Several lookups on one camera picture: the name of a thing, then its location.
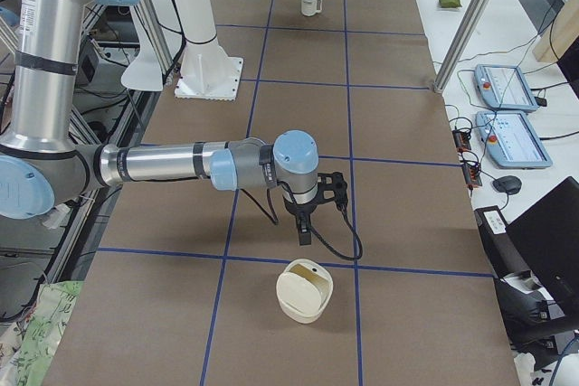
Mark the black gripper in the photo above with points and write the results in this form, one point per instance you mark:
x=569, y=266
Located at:
x=300, y=211

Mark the white mug with handle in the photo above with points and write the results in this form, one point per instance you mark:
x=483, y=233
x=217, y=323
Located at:
x=311, y=8

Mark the cream bin with swing lid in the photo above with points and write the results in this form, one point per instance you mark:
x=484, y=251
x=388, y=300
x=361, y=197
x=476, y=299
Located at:
x=303, y=290

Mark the black computer mouse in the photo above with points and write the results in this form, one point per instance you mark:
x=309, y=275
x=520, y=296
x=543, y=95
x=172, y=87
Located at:
x=508, y=184

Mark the lower blue teach pendant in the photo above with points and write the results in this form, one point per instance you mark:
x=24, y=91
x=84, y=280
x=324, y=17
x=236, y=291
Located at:
x=510, y=141

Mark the blue teach pendant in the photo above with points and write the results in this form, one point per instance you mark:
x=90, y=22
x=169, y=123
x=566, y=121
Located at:
x=504, y=87
x=510, y=141

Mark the upper blue teach pendant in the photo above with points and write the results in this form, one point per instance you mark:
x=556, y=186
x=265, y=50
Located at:
x=504, y=87

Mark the black laptop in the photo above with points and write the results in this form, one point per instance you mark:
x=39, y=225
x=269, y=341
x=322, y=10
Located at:
x=546, y=237

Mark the black office chair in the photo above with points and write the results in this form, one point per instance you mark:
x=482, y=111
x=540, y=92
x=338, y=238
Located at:
x=534, y=325

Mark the green cloth pouch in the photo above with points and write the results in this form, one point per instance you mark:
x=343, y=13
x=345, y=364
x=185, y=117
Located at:
x=450, y=4

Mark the green patterned bag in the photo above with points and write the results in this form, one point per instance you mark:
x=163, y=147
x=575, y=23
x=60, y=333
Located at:
x=29, y=344

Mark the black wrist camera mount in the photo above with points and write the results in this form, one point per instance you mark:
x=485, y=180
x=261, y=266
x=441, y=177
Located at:
x=332, y=187

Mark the aluminium frame post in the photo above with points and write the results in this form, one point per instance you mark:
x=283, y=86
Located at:
x=459, y=43

